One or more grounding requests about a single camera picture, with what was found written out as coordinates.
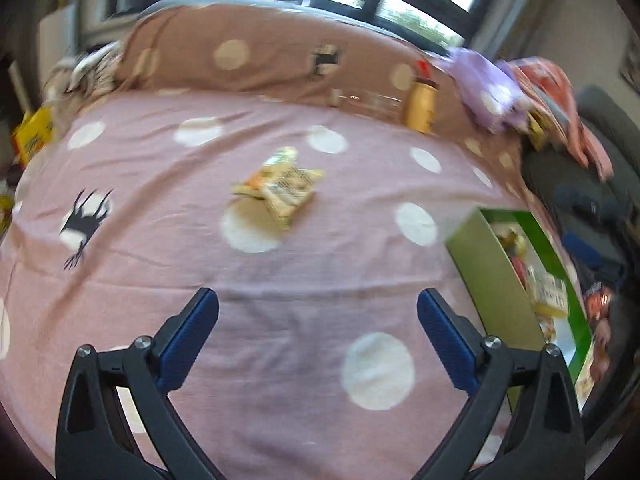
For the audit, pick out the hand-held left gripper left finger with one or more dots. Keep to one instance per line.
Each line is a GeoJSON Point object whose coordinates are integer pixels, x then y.
{"type": "Point", "coordinates": [190, 340]}

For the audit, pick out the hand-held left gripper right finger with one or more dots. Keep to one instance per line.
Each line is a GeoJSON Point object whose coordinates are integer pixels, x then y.
{"type": "Point", "coordinates": [445, 340]}

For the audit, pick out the green cardboard box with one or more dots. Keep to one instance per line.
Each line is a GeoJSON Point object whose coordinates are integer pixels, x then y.
{"type": "Point", "coordinates": [480, 270]}

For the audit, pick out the pale yellow snack packet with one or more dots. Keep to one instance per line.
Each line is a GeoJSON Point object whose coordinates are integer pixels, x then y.
{"type": "Point", "coordinates": [285, 187]}

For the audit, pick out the yellow orange snack packet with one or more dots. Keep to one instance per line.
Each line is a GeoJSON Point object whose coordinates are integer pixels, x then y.
{"type": "Point", "coordinates": [550, 297]}

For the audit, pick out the pink polka dot blanket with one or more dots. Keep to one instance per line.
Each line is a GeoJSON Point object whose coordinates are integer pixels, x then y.
{"type": "Point", "coordinates": [300, 270]}

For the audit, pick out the red orange snack packet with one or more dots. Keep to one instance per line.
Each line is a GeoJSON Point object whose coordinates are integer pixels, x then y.
{"type": "Point", "coordinates": [598, 299]}

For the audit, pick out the dark blue cloth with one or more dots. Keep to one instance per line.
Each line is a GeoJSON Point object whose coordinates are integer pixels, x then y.
{"type": "Point", "coordinates": [582, 252]}

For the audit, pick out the yellow and black packet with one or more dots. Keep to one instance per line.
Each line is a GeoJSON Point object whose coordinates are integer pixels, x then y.
{"type": "Point", "coordinates": [537, 130]}

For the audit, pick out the yellow bottle with red cap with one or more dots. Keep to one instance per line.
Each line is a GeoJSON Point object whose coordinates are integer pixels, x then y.
{"type": "Point", "coordinates": [420, 107]}

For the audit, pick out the yellow box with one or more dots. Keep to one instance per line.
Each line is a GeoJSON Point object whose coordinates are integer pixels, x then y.
{"type": "Point", "coordinates": [32, 135]}

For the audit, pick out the orange printed cloth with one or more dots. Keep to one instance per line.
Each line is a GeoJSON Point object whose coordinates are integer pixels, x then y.
{"type": "Point", "coordinates": [550, 90]}

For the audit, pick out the black and white cloth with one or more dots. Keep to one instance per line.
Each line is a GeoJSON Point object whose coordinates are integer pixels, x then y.
{"type": "Point", "coordinates": [85, 70]}

